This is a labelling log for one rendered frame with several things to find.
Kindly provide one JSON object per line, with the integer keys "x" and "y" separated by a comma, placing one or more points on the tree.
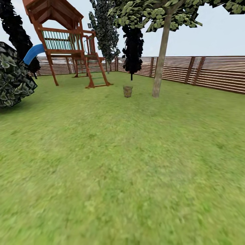
{"x": 166, "y": 14}
{"x": 105, "y": 33}
{"x": 12, "y": 25}
{"x": 132, "y": 61}

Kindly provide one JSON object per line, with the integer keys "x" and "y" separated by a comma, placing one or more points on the bush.
{"x": 15, "y": 83}

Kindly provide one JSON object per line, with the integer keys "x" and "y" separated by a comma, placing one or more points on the wicker basket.
{"x": 127, "y": 91}

